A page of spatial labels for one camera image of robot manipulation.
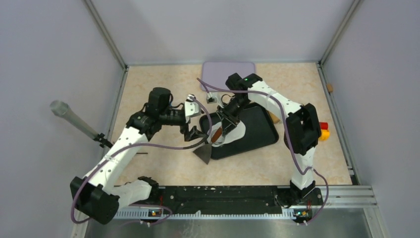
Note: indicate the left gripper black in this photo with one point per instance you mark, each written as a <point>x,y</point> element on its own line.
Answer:
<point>189,134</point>

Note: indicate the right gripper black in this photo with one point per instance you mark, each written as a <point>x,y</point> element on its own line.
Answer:
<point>228,122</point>

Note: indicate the metal scraper wooden handle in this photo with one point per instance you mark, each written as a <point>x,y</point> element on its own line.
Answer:
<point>203,152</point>

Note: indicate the black baking tray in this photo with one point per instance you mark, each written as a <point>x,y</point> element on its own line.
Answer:
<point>260,132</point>

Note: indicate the wooden dough roller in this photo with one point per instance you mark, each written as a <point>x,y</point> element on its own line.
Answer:
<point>274,118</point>

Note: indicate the lilac rectangular tray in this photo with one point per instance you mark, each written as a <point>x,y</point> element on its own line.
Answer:
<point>216,73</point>

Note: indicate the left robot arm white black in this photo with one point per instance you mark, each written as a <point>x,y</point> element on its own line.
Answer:
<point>96,196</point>

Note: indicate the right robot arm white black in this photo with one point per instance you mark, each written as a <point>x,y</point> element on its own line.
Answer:
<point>300,122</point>

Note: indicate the red yellow toy block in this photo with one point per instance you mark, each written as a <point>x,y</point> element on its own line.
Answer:
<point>325,134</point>

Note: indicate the grey microphone on tripod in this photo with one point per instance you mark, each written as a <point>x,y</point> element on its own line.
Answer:
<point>63,110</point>

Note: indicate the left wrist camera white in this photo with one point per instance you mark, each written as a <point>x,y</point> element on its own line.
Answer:
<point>191,108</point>

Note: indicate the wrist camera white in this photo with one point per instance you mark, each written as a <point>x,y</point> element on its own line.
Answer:
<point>211,98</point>
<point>191,108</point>

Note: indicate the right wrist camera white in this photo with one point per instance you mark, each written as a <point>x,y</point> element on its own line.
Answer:
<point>211,98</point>

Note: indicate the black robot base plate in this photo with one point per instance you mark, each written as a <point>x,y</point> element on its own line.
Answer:
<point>231,200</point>

